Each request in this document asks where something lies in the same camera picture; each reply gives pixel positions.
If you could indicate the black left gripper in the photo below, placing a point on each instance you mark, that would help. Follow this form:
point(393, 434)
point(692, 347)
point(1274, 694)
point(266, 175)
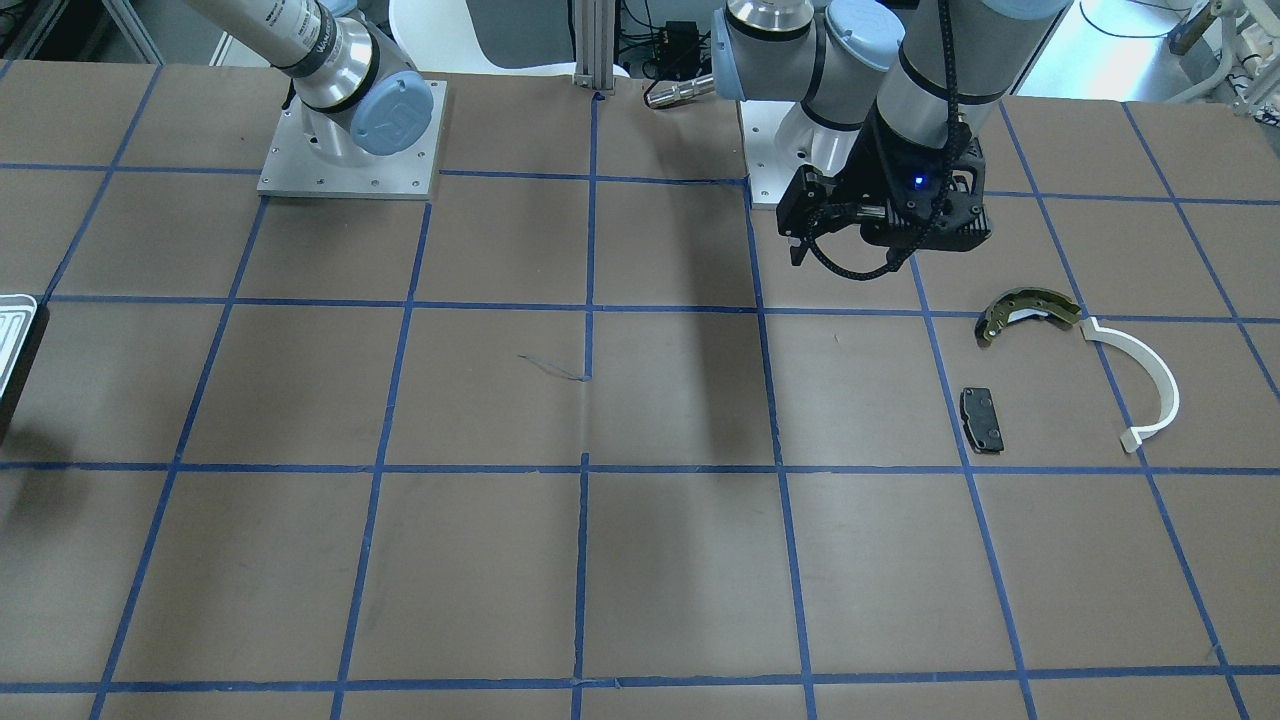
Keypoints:
point(868, 170)

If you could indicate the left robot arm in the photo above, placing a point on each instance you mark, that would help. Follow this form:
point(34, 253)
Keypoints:
point(913, 94)

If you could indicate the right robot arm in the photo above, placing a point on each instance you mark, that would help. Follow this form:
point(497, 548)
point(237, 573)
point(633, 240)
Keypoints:
point(340, 66)

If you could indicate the silver cylindrical connector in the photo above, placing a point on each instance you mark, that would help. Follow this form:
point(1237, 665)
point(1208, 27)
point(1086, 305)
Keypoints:
point(679, 93)

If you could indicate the olive green brake shoe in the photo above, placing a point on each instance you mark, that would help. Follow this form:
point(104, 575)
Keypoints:
point(1025, 303)

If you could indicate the black brake pad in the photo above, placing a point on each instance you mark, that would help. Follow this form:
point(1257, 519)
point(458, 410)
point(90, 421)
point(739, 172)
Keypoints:
point(980, 420)

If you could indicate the white chair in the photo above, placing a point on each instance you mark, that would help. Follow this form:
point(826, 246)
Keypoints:
point(487, 38)

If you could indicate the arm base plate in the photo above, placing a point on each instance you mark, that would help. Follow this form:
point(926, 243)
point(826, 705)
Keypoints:
point(778, 138)
point(310, 157)

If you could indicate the aluminium frame post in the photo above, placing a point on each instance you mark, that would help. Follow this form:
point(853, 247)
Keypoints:
point(594, 44)

